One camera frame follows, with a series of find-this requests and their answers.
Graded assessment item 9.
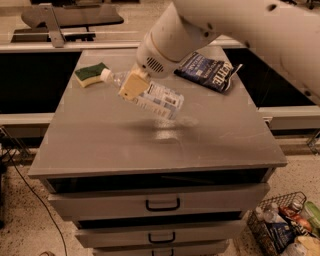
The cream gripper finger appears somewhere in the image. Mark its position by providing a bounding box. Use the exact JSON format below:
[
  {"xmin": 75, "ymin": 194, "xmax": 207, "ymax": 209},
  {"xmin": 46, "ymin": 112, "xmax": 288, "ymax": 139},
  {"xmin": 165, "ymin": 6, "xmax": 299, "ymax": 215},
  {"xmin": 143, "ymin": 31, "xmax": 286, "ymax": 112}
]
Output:
[{"xmin": 119, "ymin": 72, "xmax": 149, "ymax": 100}]

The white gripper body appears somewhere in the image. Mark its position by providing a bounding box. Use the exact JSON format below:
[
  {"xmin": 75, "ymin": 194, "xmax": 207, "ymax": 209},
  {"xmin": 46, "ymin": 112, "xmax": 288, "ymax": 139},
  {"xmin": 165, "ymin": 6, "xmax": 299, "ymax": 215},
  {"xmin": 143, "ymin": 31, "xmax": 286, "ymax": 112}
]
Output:
[{"xmin": 136, "ymin": 39, "xmax": 180, "ymax": 78}]

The blue label plastic water bottle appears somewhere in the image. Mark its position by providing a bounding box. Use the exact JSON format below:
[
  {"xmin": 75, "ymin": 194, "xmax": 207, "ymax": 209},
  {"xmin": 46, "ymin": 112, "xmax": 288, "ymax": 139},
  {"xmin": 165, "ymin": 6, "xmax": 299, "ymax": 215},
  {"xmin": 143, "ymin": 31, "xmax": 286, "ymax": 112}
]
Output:
[{"xmin": 100, "ymin": 68, "xmax": 184, "ymax": 120}]

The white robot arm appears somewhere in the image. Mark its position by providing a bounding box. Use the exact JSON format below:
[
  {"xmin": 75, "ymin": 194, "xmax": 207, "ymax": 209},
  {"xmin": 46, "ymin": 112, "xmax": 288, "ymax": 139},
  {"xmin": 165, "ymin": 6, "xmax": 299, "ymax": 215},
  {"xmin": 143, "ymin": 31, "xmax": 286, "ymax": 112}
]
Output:
[{"xmin": 120, "ymin": 0, "xmax": 320, "ymax": 103}]

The clear bottle in basket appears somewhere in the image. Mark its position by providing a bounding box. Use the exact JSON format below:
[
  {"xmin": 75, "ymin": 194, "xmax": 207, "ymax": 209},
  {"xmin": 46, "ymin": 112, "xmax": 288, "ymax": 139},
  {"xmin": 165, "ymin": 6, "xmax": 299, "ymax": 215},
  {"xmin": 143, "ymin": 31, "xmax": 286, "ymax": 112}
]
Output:
[{"xmin": 255, "ymin": 203, "xmax": 285, "ymax": 223}]

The green and yellow sponge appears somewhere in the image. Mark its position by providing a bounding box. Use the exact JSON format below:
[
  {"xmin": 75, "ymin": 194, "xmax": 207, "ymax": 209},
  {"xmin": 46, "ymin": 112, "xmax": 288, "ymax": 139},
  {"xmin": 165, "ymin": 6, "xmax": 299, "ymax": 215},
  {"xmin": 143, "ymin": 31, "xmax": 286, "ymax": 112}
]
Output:
[{"xmin": 74, "ymin": 63, "xmax": 107, "ymax": 88}]

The dark blue chip bag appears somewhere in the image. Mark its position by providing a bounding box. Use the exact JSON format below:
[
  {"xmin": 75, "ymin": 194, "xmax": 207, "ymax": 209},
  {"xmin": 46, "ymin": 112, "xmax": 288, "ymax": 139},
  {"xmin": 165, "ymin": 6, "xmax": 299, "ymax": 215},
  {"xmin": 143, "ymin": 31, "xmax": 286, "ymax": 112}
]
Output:
[{"xmin": 174, "ymin": 52, "xmax": 242, "ymax": 93}]

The blue bag in basket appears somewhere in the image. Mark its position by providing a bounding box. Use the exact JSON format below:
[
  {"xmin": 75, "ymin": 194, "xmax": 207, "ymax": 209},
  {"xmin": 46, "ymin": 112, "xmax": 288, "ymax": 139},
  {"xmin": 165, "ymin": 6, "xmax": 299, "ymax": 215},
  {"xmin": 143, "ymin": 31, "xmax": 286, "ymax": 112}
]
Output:
[{"xmin": 266, "ymin": 223, "xmax": 296, "ymax": 253}]

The red orange snack packet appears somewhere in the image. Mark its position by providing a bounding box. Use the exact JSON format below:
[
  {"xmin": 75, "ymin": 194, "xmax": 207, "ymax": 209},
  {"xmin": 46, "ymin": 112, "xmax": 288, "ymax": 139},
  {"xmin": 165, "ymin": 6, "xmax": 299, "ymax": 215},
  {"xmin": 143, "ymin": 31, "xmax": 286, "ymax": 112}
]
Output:
[{"xmin": 279, "ymin": 206, "xmax": 312, "ymax": 232}]

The green item in basket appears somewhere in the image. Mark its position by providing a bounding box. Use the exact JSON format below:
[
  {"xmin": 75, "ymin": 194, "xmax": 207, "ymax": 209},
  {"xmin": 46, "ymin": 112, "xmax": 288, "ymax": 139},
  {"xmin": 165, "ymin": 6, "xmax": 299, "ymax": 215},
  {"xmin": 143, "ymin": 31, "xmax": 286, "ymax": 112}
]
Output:
[{"xmin": 301, "ymin": 201, "xmax": 320, "ymax": 230}]

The cream item in basket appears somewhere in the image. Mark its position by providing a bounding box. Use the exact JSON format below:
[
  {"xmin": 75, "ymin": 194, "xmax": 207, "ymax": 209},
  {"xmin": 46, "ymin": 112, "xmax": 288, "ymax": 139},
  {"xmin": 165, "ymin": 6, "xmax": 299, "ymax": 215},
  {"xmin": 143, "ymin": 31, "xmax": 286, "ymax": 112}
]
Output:
[{"xmin": 280, "ymin": 236, "xmax": 320, "ymax": 256}]

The left metal barrier post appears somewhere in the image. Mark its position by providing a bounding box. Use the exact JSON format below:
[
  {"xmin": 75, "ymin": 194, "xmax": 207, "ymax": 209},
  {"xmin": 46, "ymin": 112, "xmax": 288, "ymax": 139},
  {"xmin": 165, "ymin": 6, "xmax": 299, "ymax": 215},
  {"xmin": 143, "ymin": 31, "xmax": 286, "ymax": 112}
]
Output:
[{"xmin": 39, "ymin": 3, "xmax": 65, "ymax": 48}]

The top drawer black handle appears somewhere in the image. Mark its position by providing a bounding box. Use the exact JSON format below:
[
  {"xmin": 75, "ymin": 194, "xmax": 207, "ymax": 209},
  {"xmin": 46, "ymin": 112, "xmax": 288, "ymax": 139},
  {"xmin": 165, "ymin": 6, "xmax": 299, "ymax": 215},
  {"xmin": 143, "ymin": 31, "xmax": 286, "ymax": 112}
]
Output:
[{"xmin": 145, "ymin": 198, "xmax": 181, "ymax": 212}]

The drawer black handle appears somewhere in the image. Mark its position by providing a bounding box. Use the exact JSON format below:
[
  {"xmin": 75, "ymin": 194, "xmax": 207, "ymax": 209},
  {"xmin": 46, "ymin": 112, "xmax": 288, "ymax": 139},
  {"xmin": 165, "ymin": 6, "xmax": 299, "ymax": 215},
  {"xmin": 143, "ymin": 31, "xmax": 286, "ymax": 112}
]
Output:
[
  {"xmin": 145, "ymin": 198, "xmax": 181, "ymax": 212},
  {"xmin": 151, "ymin": 249, "xmax": 175, "ymax": 256},
  {"xmin": 148, "ymin": 232, "xmax": 176, "ymax": 244}
]

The black floor cable left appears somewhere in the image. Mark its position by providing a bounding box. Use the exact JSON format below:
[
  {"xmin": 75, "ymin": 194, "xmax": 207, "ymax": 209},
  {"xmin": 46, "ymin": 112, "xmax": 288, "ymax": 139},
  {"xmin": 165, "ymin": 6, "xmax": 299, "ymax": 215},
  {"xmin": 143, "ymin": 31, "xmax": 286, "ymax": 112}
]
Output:
[{"xmin": 0, "ymin": 126, "xmax": 70, "ymax": 256}]

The middle drawer black handle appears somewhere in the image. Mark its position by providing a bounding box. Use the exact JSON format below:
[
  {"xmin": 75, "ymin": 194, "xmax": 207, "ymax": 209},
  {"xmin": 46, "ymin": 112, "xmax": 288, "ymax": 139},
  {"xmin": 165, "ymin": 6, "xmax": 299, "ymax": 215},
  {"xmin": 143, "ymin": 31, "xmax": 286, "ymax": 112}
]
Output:
[{"xmin": 148, "ymin": 232, "xmax": 176, "ymax": 244}]

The bottom drawer black handle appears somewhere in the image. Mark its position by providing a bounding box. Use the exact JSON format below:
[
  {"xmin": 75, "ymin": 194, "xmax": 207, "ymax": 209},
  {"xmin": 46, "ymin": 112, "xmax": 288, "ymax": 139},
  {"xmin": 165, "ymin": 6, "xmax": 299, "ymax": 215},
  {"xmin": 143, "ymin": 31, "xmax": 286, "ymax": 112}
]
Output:
[{"xmin": 151, "ymin": 249, "xmax": 175, "ymax": 256}]

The black wire basket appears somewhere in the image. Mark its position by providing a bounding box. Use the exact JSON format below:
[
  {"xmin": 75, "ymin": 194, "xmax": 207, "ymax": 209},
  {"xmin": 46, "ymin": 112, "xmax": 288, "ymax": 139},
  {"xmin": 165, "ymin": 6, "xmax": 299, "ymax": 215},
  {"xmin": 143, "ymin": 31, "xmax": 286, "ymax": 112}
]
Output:
[{"xmin": 247, "ymin": 192, "xmax": 308, "ymax": 256}]

